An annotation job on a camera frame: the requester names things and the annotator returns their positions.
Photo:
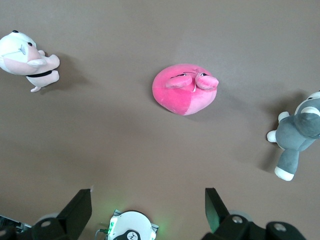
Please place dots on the brown table mat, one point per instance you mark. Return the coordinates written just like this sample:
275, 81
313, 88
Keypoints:
125, 150

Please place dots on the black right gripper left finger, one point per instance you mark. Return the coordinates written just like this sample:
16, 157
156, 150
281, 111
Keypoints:
75, 217

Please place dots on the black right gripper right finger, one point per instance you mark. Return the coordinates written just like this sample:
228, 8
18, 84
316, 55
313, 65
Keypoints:
217, 215

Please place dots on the pale pink white plush dog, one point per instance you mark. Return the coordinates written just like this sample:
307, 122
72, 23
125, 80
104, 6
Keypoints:
17, 55

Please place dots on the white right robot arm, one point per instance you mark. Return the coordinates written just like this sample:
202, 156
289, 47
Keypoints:
130, 225

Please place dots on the grey white husky plush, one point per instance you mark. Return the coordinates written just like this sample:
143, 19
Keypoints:
295, 135

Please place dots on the round hot pink plush toy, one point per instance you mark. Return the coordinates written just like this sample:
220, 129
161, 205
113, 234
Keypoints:
180, 97

